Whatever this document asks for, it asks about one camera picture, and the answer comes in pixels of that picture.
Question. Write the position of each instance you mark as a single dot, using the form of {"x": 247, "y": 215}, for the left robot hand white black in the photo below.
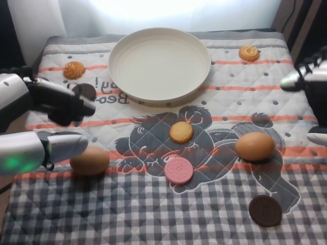
{"x": 57, "y": 102}

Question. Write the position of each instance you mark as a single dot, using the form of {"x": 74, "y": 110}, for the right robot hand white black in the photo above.
{"x": 318, "y": 102}

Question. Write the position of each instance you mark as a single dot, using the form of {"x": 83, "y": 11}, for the brown egg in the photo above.
{"x": 93, "y": 162}
{"x": 255, "y": 146}

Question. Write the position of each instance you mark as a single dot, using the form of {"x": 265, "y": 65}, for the round white plate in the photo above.
{"x": 159, "y": 66}

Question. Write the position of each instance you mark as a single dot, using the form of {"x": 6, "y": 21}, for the brown chocolate sandwich cookie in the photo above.
{"x": 265, "y": 210}
{"x": 87, "y": 89}

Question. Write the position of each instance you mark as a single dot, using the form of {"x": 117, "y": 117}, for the orange rosette butter cookie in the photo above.
{"x": 74, "y": 70}

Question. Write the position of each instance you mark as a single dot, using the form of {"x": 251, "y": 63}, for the white curtain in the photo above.
{"x": 143, "y": 15}

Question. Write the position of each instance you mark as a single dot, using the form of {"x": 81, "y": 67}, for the round golden biscuit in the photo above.
{"x": 181, "y": 131}

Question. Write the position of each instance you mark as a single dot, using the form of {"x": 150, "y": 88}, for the grey quilt with bear print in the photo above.
{"x": 143, "y": 204}

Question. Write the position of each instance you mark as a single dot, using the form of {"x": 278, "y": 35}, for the pink sandwich cookie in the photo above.
{"x": 178, "y": 170}

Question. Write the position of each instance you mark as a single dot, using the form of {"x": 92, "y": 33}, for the brown wooden frame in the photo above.
{"x": 304, "y": 23}

